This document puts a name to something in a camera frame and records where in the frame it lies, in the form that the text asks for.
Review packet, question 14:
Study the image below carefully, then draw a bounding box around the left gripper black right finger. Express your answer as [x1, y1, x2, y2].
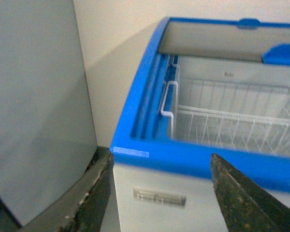
[210, 153, 290, 232]

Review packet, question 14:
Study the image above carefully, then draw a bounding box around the grey cabinet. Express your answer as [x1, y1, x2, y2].
[0, 0, 97, 228]

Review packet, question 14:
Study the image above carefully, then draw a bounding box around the white wire freezer basket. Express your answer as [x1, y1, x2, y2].
[160, 56, 290, 158]

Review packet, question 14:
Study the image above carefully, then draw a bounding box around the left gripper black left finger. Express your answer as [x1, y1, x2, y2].
[21, 151, 114, 232]

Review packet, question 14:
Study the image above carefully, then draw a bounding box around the glass sliding freezer lid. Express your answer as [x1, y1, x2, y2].
[158, 18, 290, 67]

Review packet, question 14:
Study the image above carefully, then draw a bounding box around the white chest freezer blue rim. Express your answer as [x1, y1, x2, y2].
[110, 17, 290, 232]

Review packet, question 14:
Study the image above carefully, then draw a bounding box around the silver freezer brand plate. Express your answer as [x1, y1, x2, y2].
[133, 188, 187, 206]

